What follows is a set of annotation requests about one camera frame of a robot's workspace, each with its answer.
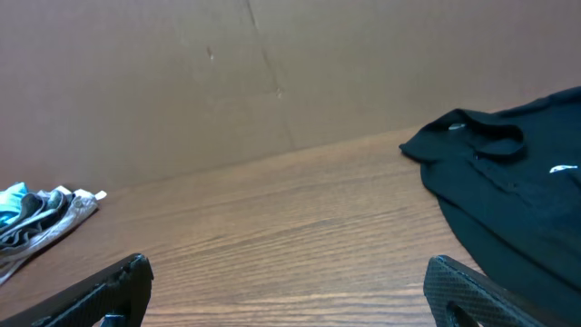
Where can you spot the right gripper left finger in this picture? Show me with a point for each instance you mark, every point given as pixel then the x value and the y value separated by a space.
pixel 115 296

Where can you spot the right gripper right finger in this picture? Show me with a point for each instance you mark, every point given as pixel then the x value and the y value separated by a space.
pixel 461 297

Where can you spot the light blue printed t-shirt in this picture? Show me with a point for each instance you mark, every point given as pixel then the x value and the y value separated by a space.
pixel 10 202

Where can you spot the grey folded shorts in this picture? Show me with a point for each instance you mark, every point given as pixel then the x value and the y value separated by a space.
pixel 40 211

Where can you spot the black t-shirt white logo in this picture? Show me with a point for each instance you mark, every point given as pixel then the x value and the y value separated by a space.
pixel 508 184

